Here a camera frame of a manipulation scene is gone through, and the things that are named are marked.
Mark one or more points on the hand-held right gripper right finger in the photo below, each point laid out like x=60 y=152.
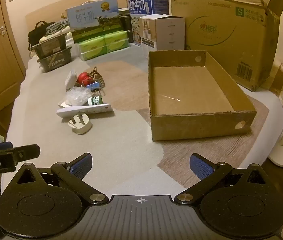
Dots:
x=201 y=166

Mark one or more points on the white square charger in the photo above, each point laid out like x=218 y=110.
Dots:
x=70 y=80

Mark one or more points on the bronze hair claw clip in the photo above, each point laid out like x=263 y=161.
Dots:
x=97 y=76

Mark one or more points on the blue milk carton box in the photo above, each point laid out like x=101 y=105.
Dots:
x=146 y=7

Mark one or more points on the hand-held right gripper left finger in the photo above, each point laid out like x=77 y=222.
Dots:
x=81 y=165

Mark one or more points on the green tissue pack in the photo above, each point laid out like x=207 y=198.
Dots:
x=115 y=41
x=92 y=47

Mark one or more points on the white appliance box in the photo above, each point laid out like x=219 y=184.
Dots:
x=166 y=33

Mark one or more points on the black plastic basket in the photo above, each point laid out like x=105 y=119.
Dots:
x=55 y=61
x=49 y=46

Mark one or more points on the black laptop bag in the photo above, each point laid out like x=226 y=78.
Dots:
x=35 y=33

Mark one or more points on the blue binder clip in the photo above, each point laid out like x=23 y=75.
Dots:
x=94 y=86

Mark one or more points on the white plug adapter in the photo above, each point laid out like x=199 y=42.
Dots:
x=80 y=125

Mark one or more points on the small green label bottle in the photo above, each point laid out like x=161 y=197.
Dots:
x=96 y=100

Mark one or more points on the clear plastic bag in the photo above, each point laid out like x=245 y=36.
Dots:
x=77 y=97

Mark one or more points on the large tall cardboard box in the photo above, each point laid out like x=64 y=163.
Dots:
x=229 y=32

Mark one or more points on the green meadow milk gift box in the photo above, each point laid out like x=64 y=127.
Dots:
x=94 y=20

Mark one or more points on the dark box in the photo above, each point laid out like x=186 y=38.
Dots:
x=126 y=25

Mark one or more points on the striped grey fabric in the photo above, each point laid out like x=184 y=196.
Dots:
x=57 y=26

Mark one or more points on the red cat figurine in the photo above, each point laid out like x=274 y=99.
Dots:
x=84 y=78

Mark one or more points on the shallow cardboard box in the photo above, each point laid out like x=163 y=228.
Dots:
x=194 y=90

